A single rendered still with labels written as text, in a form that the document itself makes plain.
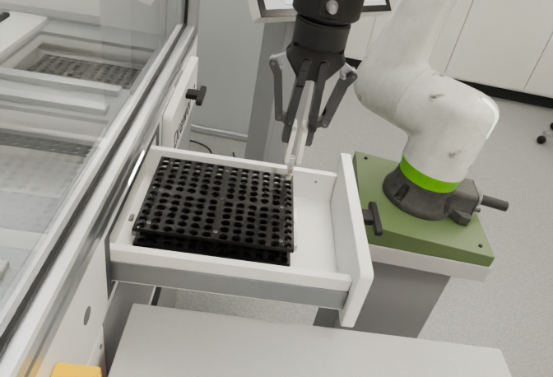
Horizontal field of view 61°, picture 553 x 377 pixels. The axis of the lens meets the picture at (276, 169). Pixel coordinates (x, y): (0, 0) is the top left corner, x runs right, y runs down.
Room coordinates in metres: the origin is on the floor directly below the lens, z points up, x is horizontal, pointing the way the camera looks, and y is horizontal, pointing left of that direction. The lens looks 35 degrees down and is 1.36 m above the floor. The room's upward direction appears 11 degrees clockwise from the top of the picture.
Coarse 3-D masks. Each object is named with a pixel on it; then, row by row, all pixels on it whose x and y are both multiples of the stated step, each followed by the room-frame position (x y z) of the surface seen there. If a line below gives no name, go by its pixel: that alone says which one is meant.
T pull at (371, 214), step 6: (372, 204) 0.60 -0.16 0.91; (366, 210) 0.58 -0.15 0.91; (372, 210) 0.59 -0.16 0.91; (378, 210) 0.59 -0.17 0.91; (366, 216) 0.57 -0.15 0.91; (372, 216) 0.57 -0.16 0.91; (378, 216) 0.57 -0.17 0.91; (366, 222) 0.56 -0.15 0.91; (372, 222) 0.56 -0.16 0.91; (378, 222) 0.56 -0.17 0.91; (378, 228) 0.54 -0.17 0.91; (378, 234) 0.54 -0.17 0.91
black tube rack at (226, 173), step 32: (160, 160) 0.62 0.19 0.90; (160, 192) 0.54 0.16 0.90; (192, 192) 0.59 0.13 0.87; (224, 192) 0.57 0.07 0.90; (256, 192) 0.59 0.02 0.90; (160, 224) 0.47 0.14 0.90; (192, 224) 0.49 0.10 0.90; (224, 224) 0.54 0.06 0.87; (256, 224) 0.51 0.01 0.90; (224, 256) 0.47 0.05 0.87; (256, 256) 0.48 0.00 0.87; (288, 256) 0.49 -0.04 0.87
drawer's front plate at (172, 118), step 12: (192, 60) 0.97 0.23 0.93; (192, 72) 0.92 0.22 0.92; (180, 84) 0.85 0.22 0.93; (192, 84) 0.93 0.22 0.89; (180, 96) 0.79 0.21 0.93; (168, 108) 0.74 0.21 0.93; (180, 108) 0.79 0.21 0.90; (168, 120) 0.71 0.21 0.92; (180, 120) 0.80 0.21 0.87; (168, 132) 0.71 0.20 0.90; (168, 144) 0.71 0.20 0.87
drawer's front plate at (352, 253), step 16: (352, 176) 0.64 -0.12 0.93; (336, 192) 0.66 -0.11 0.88; (352, 192) 0.60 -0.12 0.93; (336, 208) 0.63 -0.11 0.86; (352, 208) 0.56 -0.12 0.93; (336, 224) 0.60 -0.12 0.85; (352, 224) 0.52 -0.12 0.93; (336, 240) 0.57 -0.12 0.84; (352, 240) 0.50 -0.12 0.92; (336, 256) 0.55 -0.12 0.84; (352, 256) 0.48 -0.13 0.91; (368, 256) 0.46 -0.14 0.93; (352, 272) 0.46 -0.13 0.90; (368, 272) 0.43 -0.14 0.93; (352, 288) 0.44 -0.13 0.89; (368, 288) 0.43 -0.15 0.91; (352, 304) 0.43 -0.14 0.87; (352, 320) 0.43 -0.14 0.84
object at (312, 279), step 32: (192, 160) 0.66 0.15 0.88; (224, 160) 0.67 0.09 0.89; (320, 192) 0.68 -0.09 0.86; (128, 224) 0.53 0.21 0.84; (320, 224) 0.62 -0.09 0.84; (128, 256) 0.42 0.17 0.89; (160, 256) 0.42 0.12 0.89; (192, 256) 0.43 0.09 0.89; (320, 256) 0.54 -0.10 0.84; (192, 288) 0.42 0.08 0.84; (224, 288) 0.43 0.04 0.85; (256, 288) 0.43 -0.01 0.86; (288, 288) 0.44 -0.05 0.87; (320, 288) 0.44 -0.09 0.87
